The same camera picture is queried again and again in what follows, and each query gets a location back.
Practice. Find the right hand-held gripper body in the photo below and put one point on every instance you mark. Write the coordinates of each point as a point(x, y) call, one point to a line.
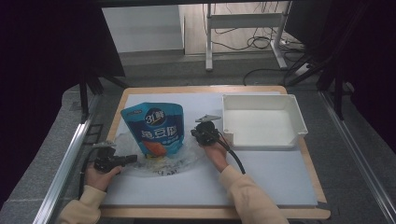
point(207, 132)

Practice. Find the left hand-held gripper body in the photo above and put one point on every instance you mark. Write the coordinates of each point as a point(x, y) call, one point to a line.
point(106, 160)

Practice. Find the clear printed plastic bag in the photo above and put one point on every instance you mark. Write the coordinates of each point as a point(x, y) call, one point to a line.
point(174, 163)

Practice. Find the blue snack pouch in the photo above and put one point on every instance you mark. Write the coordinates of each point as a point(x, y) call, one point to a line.
point(155, 127)

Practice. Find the person's left hand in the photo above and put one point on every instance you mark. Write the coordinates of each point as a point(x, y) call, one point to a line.
point(99, 179)

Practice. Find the person's right hand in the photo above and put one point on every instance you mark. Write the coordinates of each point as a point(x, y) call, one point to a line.
point(216, 157)

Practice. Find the white plastic bin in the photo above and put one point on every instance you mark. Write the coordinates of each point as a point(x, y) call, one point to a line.
point(261, 124)

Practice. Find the white foam mat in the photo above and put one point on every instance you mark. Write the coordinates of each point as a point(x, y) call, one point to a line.
point(186, 189)

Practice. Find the black stand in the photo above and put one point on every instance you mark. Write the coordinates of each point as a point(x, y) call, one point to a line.
point(83, 99)

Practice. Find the wooden board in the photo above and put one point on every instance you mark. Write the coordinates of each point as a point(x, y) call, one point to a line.
point(174, 213)

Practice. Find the black tape piece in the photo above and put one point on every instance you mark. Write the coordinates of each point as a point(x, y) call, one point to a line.
point(324, 206)

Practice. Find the aluminium rail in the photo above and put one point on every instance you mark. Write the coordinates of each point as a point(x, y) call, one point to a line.
point(62, 174)
point(358, 155)

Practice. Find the white metal desk frame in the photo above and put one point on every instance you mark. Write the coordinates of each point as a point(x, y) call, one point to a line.
point(246, 21)

